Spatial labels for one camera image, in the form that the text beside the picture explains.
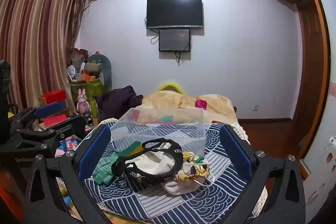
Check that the red box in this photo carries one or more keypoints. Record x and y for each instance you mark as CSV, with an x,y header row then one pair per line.
x,y
53,96

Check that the blue patterned cloth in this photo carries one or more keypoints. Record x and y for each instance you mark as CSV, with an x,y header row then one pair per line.
x,y
223,192

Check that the green plush toy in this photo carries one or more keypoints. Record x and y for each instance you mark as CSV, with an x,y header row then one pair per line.
x,y
105,69

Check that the colourful plaid cloth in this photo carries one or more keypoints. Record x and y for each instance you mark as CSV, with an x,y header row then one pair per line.
x,y
68,144

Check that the yellow floral face mask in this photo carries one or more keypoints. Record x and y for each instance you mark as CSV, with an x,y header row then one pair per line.
x,y
191,169

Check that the large wall television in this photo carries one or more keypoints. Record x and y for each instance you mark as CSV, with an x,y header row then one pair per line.
x,y
174,12

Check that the pile of assorted household goods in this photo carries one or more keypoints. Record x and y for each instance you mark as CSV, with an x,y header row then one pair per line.
x,y
77,66

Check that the white door with stickers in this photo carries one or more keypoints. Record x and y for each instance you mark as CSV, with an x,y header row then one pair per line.
x,y
325,174

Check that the white cloth bag black trim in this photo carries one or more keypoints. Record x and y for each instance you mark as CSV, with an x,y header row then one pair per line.
x,y
157,161

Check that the flat pink box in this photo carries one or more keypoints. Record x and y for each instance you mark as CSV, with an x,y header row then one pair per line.
x,y
55,120

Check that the yellow floral cloth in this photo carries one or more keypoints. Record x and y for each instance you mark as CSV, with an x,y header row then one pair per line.
x,y
181,187

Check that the beige patchwork blanket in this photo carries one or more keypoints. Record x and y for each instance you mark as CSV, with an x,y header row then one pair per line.
x,y
183,102

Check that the brown wooden wardrobe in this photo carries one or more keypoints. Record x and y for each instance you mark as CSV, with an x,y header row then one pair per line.
x,y
309,69

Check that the green gift bag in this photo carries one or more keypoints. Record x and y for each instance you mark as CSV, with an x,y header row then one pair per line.
x,y
92,90

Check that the yellow chair back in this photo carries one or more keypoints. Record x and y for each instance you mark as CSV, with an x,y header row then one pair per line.
x,y
170,86

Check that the small wall monitor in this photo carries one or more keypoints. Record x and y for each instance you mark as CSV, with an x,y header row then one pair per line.
x,y
174,40

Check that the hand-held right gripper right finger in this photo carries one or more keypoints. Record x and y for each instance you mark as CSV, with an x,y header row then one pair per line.
x,y
236,153

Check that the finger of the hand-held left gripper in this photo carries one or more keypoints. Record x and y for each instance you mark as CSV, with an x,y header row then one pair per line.
x,y
72,128
51,109

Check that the striped brown curtain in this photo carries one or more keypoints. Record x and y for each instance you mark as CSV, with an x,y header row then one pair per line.
x,y
39,43

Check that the green knitted sock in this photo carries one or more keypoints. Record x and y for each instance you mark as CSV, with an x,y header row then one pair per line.
x,y
105,169

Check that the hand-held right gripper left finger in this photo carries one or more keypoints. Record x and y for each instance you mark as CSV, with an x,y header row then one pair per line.
x,y
93,151

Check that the pink rabbit toy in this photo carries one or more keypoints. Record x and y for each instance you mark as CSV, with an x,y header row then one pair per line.
x,y
83,106

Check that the clear plastic box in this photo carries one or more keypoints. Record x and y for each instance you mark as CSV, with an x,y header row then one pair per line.
x,y
157,140

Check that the green bottle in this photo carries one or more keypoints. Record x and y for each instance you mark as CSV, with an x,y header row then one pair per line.
x,y
94,108

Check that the wall socket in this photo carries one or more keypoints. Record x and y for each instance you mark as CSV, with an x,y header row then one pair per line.
x,y
255,108

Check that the black flashlight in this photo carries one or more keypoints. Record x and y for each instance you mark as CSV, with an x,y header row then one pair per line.
x,y
88,119

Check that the dark purple clothing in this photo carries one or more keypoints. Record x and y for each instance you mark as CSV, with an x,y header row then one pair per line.
x,y
118,103

